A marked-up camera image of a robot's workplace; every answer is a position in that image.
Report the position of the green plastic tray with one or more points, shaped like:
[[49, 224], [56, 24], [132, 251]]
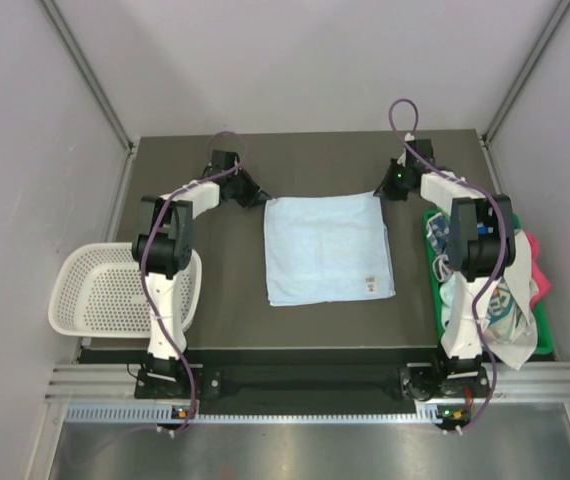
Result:
[[545, 342]]

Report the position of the black table front rail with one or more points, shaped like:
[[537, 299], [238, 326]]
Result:
[[417, 373]]

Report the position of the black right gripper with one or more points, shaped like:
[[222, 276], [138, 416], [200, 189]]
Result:
[[386, 189]]

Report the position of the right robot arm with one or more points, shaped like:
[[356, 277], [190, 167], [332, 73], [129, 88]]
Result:
[[480, 246]]

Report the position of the patterned white blue cloth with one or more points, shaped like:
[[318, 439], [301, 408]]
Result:
[[437, 231]]

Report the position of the aluminium frame left post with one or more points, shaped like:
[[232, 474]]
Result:
[[81, 63]]

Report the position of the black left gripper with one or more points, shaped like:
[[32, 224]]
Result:
[[255, 195]]

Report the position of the aluminium frame right post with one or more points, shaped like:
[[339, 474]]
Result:
[[559, 14]]

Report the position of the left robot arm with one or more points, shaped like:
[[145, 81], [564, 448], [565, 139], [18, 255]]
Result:
[[163, 249]]

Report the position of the aluminium frame post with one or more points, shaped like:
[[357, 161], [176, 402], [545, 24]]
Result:
[[559, 14], [81, 63]]

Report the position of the light blue towel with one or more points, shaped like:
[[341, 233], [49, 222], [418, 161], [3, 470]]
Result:
[[326, 249]]

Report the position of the white perforated plastic basket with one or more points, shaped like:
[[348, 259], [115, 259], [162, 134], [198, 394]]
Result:
[[98, 293]]

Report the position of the pink cloth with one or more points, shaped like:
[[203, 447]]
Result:
[[543, 285]]

